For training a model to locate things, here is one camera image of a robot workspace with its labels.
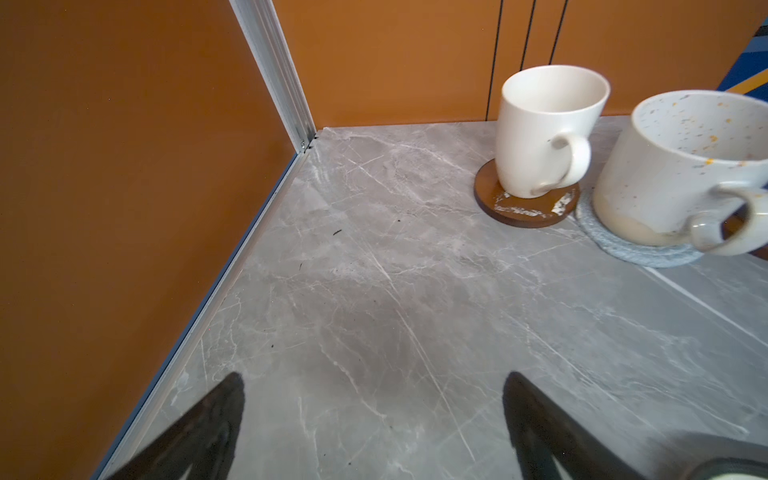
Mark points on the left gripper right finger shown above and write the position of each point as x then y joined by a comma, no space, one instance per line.
545,437

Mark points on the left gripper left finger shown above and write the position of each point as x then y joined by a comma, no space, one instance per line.
199,445

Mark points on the light blue rope coaster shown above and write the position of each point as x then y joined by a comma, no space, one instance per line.
664,254

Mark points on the dark glossy wooden coaster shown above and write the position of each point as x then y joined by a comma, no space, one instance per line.
534,213

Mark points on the light wooden round coaster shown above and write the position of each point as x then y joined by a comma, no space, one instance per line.
738,224

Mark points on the white mug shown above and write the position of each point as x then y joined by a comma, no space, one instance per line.
546,116
687,161

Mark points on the strawberry print white tray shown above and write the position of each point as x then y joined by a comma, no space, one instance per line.
729,469

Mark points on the left aluminium corner post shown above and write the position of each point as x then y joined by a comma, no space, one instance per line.
263,32

